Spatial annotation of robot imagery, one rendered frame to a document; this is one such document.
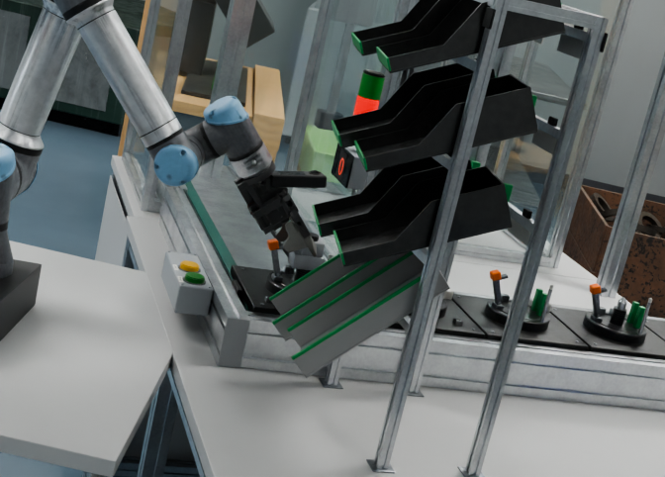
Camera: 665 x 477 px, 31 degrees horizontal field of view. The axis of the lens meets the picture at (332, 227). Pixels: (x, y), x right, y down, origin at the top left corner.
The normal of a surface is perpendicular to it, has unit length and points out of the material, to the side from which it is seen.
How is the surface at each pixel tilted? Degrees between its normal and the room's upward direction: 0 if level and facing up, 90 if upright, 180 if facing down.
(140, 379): 0
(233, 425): 0
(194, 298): 90
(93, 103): 90
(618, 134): 90
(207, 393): 0
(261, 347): 90
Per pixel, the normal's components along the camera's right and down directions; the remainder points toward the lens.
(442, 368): 0.26, 0.31
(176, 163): -0.02, 0.23
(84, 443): 0.22, -0.94
